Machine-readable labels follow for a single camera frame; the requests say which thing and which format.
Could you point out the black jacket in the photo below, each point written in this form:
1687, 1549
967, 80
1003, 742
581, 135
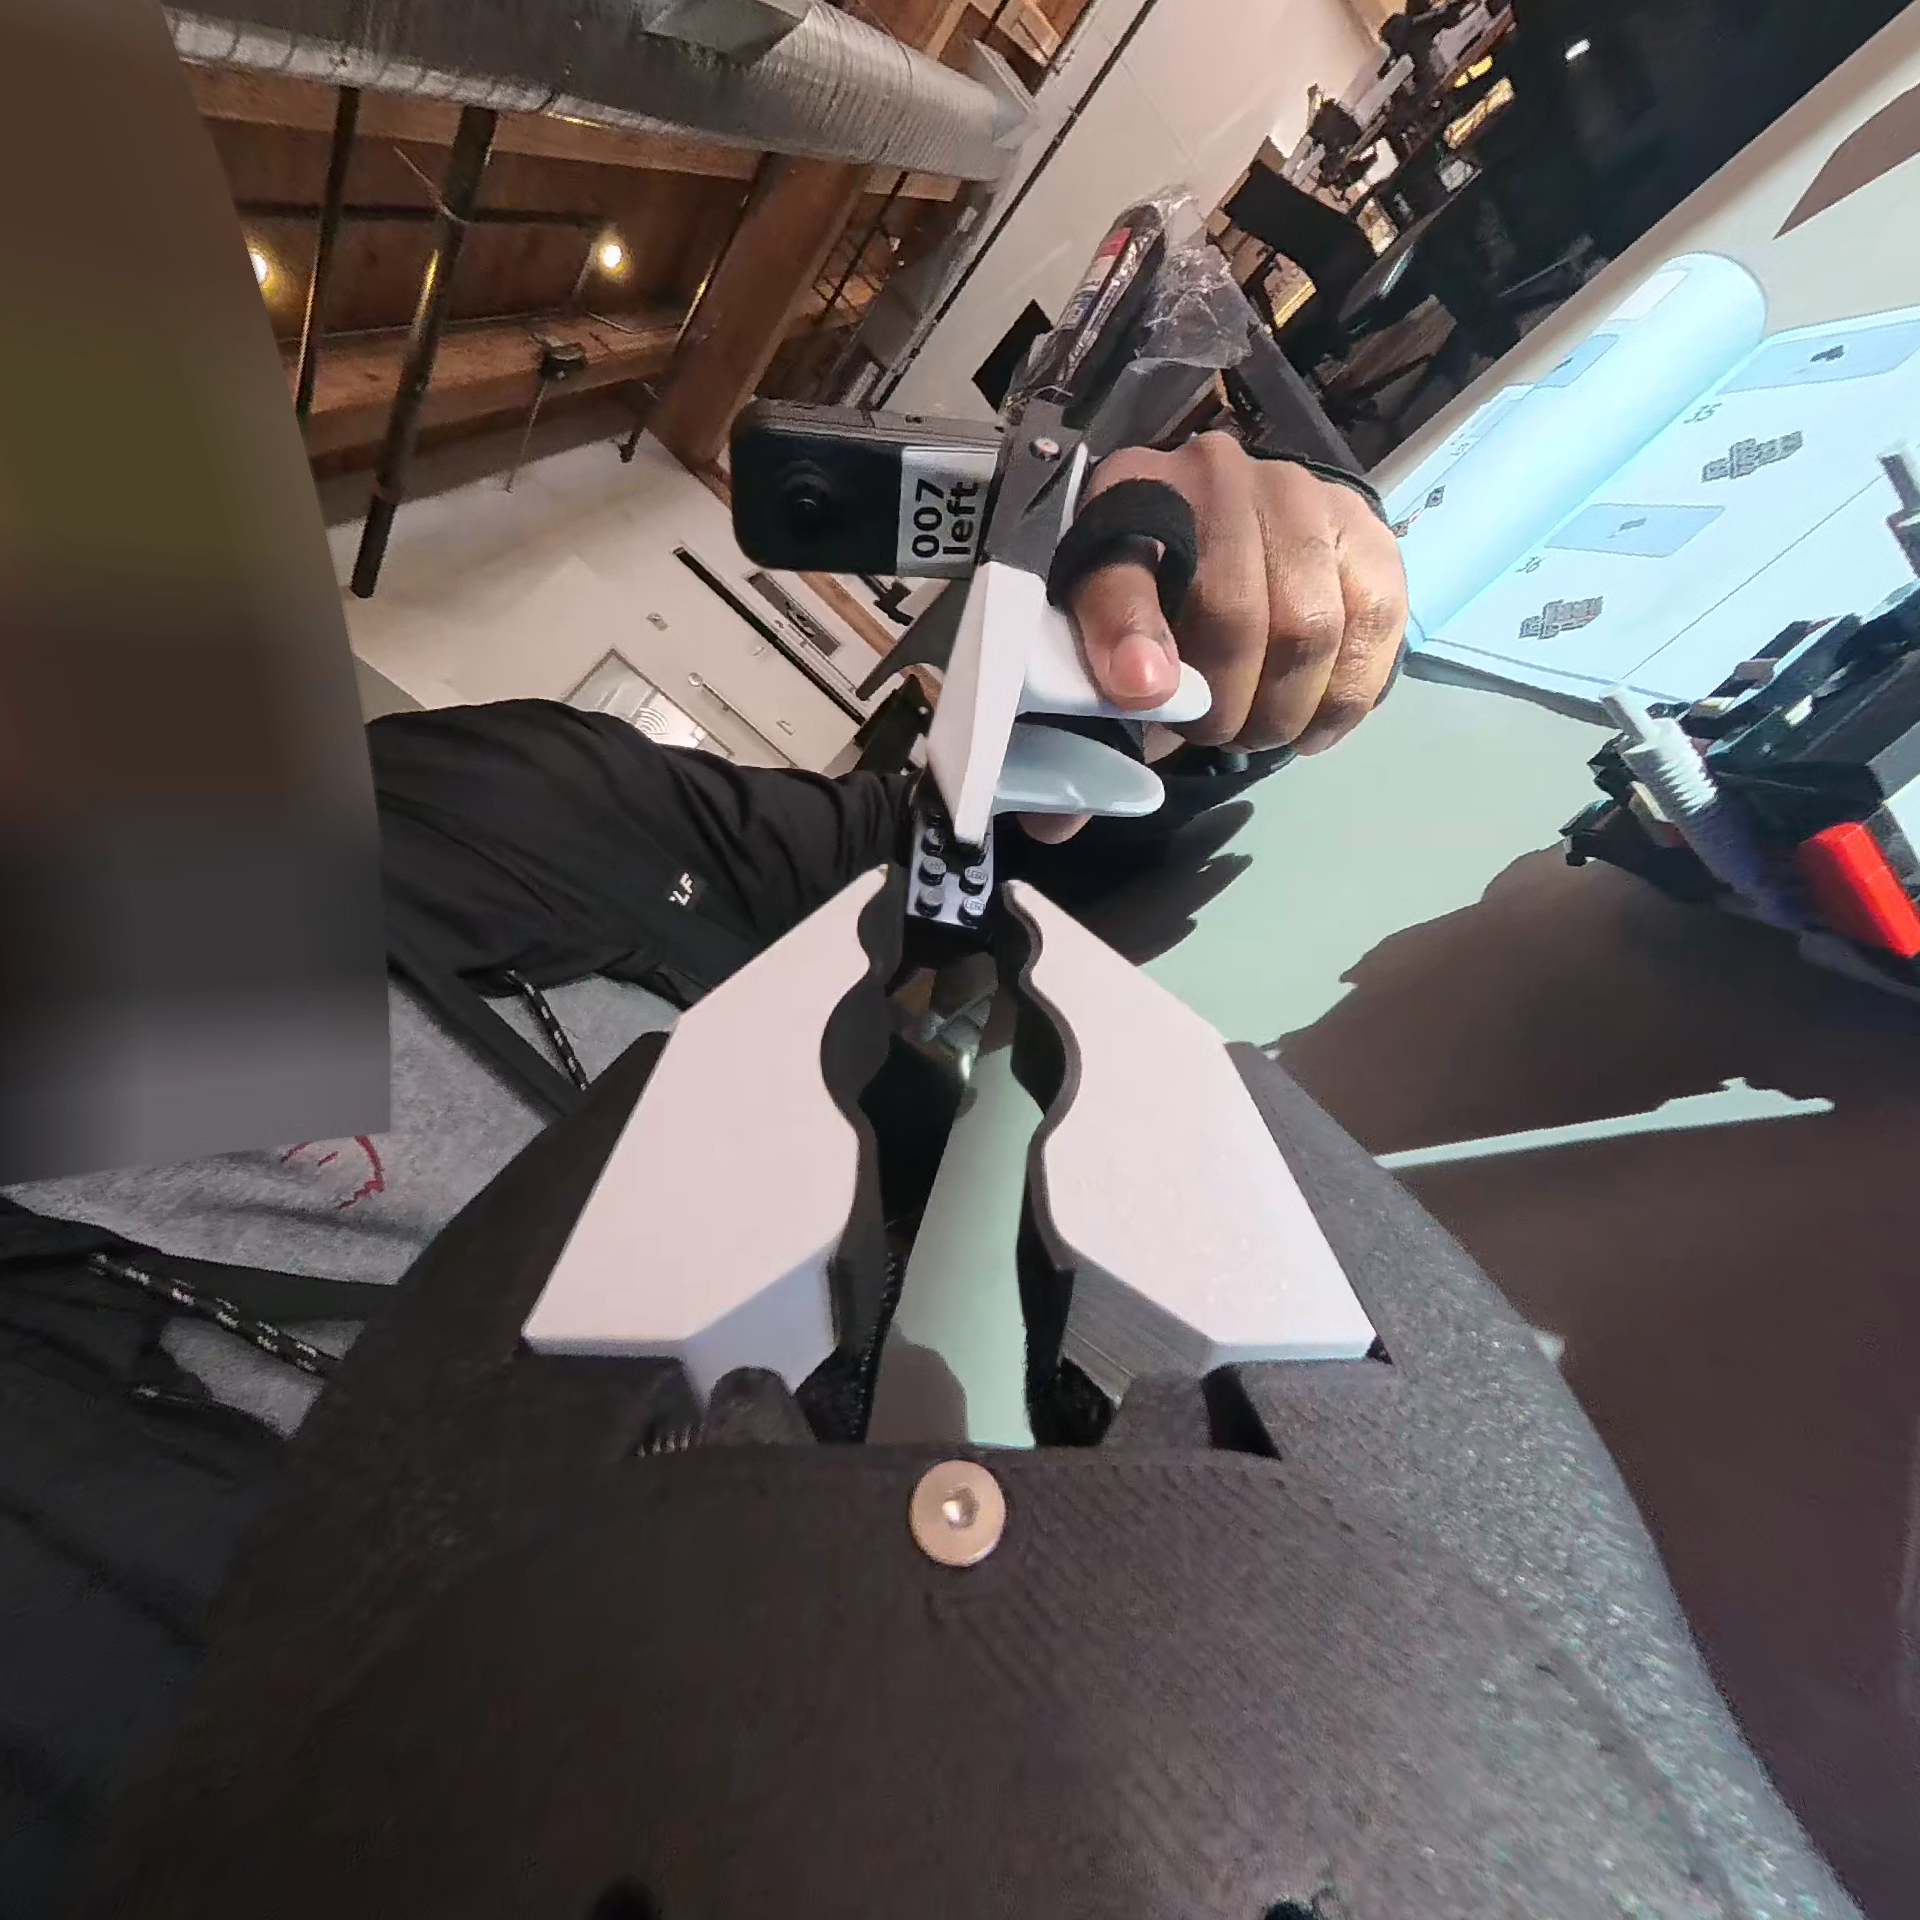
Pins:
92, 1501

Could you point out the silver ventilation duct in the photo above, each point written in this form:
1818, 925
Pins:
601, 74

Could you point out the person's left forearm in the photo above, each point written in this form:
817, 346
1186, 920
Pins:
631, 840

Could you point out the black studded brick plate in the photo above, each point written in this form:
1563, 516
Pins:
946, 900

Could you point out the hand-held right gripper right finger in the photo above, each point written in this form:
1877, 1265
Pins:
1202, 1185

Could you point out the person's left hand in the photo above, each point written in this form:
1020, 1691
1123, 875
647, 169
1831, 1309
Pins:
1292, 599

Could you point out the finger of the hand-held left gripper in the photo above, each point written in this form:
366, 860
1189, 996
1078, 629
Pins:
1087, 782
997, 676

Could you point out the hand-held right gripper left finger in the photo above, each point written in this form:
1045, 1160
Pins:
706, 1185

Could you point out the grey hoodie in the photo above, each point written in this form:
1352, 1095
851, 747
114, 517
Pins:
301, 1202

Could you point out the light blue instruction booklet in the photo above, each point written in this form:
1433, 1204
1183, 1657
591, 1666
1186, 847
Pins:
1649, 527

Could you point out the black plastic-wrapped item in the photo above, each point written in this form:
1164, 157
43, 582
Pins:
1156, 302

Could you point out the toy brick truck model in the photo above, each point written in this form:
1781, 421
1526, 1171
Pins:
1801, 782

